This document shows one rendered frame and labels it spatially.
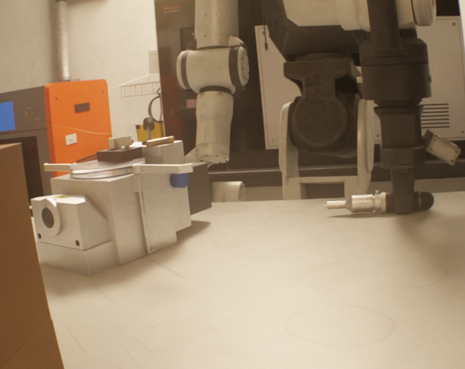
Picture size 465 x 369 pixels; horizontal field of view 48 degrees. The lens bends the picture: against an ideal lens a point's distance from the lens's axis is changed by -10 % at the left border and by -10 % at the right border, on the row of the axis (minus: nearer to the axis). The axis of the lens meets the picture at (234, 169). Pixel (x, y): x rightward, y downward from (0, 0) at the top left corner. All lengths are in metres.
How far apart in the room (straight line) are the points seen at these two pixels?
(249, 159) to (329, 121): 1.20
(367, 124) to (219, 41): 0.33
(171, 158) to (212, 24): 0.54
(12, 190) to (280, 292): 0.29
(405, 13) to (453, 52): 1.46
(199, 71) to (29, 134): 0.88
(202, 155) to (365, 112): 0.31
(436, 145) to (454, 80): 1.45
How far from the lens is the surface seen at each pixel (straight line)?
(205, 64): 1.11
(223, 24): 1.15
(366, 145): 1.05
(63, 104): 1.86
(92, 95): 2.05
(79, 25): 3.75
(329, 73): 1.05
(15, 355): 0.26
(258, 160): 2.21
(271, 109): 2.14
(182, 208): 0.68
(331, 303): 0.45
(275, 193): 2.11
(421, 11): 0.67
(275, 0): 1.09
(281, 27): 1.08
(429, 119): 2.12
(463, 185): 2.10
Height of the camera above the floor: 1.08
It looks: 9 degrees down
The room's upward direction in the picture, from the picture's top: 5 degrees counter-clockwise
